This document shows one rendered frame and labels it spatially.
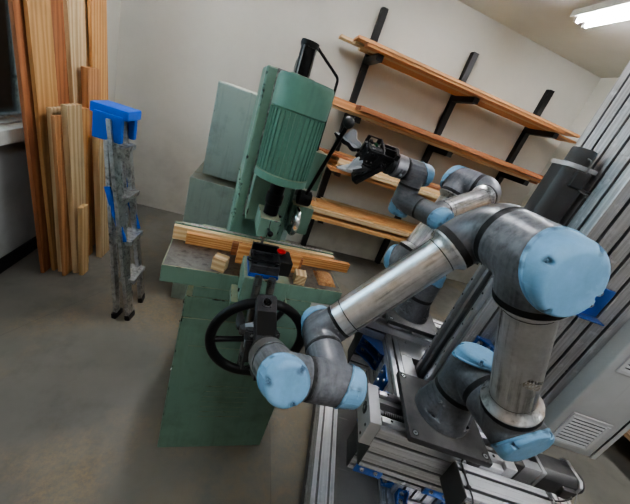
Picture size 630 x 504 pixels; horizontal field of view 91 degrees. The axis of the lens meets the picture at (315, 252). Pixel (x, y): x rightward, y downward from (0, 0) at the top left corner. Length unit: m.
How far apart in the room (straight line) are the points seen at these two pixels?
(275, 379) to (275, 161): 0.67
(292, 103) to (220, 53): 2.43
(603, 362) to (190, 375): 1.31
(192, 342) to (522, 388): 0.96
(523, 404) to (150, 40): 3.42
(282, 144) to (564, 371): 1.08
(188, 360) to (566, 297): 1.10
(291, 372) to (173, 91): 3.13
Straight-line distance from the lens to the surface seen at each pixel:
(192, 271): 1.02
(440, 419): 0.96
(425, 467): 1.10
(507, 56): 4.11
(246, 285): 0.93
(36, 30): 2.27
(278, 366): 0.49
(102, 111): 1.78
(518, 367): 0.68
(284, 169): 0.98
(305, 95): 0.95
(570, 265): 0.53
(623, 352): 1.20
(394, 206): 1.11
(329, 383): 0.55
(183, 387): 1.36
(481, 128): 4.06
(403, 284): 0.61
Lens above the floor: 1.44
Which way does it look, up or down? 24 degrees down
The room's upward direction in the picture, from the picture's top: 20 degrees clockwise
